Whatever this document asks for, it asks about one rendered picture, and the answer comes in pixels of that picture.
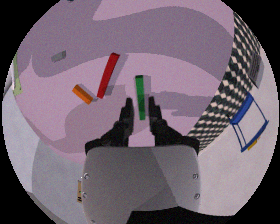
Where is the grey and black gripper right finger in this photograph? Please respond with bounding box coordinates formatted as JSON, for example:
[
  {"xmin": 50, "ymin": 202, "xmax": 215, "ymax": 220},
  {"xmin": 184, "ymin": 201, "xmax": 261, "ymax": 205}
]
[{"xmin": 148, "ymin": 96, "xmax": 200, "ymax": 156}]

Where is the green rod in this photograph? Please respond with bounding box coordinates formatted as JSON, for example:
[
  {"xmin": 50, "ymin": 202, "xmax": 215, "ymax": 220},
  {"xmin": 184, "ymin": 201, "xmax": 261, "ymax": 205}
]
[{"xmin": 135, "ymin": 75, "xmax": 145, "ymax": 120}]

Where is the grey rod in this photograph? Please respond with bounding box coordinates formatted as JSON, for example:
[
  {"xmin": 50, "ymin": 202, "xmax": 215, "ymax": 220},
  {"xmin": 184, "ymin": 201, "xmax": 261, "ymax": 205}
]
[{"xmin": 51, "ymin": 50, "xmax": 66, "ymax": 62}]

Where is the orange rod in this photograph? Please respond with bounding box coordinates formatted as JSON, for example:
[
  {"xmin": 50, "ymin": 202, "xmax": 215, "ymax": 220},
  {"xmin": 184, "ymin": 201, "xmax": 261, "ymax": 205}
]
[{"xmin": 72, "ymin": 85, "xmax": 93, "ymax": 105}]

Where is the red rod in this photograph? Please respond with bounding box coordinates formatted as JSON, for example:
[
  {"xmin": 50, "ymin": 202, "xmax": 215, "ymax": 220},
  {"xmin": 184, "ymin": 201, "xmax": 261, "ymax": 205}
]
[{"xmin": 97, "ymin": 53, "xmax": 120, "ymax": 99}]

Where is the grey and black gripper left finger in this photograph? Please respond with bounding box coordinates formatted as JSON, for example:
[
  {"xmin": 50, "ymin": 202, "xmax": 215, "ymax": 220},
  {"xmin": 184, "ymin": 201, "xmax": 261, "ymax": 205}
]
[{"xmin": 85, "ymin": 98, "xmax": 134, "ymax": 155}]

